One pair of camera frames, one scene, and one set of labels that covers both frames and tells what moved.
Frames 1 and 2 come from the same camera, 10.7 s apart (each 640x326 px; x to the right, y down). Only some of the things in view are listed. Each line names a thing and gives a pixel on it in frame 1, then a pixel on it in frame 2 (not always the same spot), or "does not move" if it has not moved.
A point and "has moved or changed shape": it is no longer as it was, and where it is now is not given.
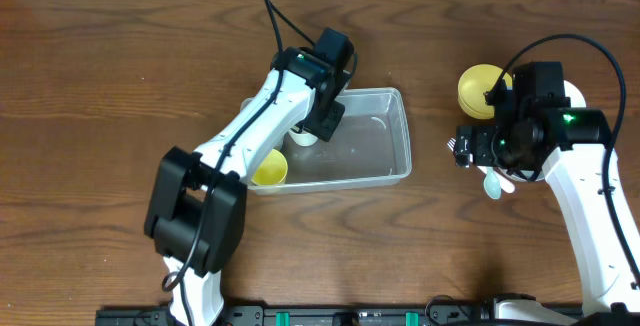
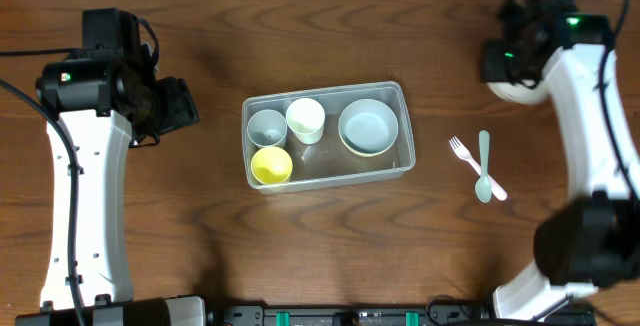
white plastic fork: [503, 181] has moved or changed shape
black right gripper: [465, 145] → [491, 70]
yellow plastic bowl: [474, 82] → [363, 155]
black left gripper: [327, 131] → [186, 111]
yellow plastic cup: [273, 170] does not move
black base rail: [441, 313] does not move
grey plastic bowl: [541, 176] → [368, 126]
